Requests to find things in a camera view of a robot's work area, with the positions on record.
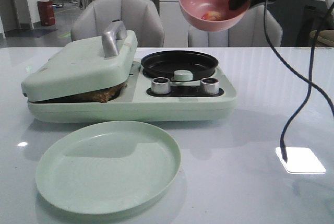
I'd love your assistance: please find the cooked shrimp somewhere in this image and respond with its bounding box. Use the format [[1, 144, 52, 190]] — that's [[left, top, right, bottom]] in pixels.
[[201, 11, 223, 21]]

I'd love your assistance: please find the mint green breakfast maker base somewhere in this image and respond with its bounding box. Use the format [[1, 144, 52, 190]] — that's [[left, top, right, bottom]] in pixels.
[[28, 59, 237, 123]]

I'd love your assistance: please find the white cabinet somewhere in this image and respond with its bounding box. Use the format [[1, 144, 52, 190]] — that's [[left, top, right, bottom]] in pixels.
[[159, 0, 189, 48]]

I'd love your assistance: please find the beige cushion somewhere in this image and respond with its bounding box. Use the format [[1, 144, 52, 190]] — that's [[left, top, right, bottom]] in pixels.
[[315, 30, 334, 48]]

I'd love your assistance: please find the dark washing machine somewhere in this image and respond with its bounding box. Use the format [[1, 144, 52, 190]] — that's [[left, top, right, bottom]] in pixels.
[[295, 0, 327, 46]]

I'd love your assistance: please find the breakfast maker hinged lid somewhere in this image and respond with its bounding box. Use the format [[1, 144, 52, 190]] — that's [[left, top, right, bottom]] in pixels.
[[21, 21, 138, 102]]

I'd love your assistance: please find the black hanging cable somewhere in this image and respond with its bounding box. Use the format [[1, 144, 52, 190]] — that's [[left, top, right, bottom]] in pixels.
[[263, 0, 334, 162]]

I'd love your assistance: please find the right silver control knob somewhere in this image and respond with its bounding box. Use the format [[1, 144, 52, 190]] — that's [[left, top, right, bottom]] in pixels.
[[199, 78, 220, 96]]

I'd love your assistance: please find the silver control knob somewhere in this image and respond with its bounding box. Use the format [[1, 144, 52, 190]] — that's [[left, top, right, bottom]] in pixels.
[[151, 77, 171, 95], [199, 78, 220, 96]]

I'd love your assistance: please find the bread slice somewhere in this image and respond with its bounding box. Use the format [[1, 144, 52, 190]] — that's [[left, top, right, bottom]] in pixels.
[[43, 82, 126, 103]]

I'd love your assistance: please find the grey upholstered chair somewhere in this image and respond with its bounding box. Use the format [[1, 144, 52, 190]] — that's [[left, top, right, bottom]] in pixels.
[[70, 0, 164, 48], [188, 5, 283, 48]]

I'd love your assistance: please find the red trash bin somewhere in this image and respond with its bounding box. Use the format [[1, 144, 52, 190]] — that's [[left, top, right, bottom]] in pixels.
[[37, 0, 55, 26]]

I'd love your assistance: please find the left grey upholstered chair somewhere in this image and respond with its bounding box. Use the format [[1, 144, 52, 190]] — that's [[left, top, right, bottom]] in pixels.
[[70, 0, 164, 48]]

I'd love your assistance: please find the mint green round plate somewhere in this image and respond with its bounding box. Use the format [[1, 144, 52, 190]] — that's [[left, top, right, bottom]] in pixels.
[[35, 121, 181, 215]]

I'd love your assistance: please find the black round frying pan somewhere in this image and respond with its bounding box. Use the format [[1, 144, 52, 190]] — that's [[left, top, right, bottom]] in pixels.
[[141, 50, 219, 80]]

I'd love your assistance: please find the pink plastic bowl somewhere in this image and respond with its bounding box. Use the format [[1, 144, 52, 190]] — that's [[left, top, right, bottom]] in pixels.
[[179, 0, 250, 32]]

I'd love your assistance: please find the left silver control knob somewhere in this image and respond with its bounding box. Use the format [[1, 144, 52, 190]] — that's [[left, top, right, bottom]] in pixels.
[[151, 77, 171, 95]]

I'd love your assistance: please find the right grey upholstered chair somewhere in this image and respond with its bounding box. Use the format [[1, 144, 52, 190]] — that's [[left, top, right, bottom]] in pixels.
[[188, 5, 283, 48]]

